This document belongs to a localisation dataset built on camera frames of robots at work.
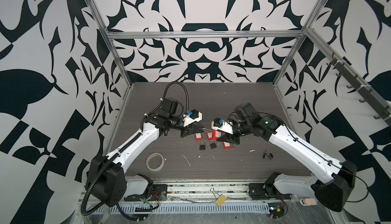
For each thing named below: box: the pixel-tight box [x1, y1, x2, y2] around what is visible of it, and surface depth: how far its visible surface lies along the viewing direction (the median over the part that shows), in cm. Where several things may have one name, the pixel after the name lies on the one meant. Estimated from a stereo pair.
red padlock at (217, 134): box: [213, 129, 223, 140], surface depth 71 cm
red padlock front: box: [222, 141, 232, 150], surface depth 89 cm
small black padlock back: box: [199, 141, 206, 151], surface depth 91 cm
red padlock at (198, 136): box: [194, 132, 204, 141], surface depth 93 cm
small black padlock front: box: [209, 140, 217, 150], surface depth 91 cm
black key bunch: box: [262, 149, 274, 160], surface depth 86 cm
